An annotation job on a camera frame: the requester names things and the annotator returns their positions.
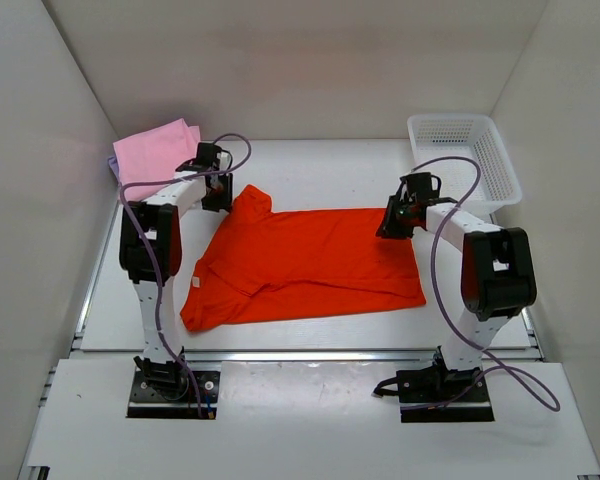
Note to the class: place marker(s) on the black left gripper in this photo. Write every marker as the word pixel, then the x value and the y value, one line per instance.
pixel 218 198

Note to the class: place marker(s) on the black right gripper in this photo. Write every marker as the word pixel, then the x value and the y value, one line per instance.
pixel 390 223

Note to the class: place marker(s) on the orange t shirt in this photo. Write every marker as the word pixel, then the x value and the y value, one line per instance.
pixel 262 266

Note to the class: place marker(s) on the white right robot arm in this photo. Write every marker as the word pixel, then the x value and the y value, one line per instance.
pixel 497 279

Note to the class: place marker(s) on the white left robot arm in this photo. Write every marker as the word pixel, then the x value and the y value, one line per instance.
pixel 151 246

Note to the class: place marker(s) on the pink folded t shirt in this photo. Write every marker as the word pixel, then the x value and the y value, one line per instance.
pixel 155 154

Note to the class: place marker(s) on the white plastic basket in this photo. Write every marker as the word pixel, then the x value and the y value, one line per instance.
pixel 455 147

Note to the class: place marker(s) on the lilac folded t shirt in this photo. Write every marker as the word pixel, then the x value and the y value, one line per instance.
pixel 114 167

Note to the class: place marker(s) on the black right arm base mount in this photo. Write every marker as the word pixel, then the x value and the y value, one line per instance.
pixel 438 394

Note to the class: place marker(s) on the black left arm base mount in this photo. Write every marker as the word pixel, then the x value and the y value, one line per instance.
pixel 165 391

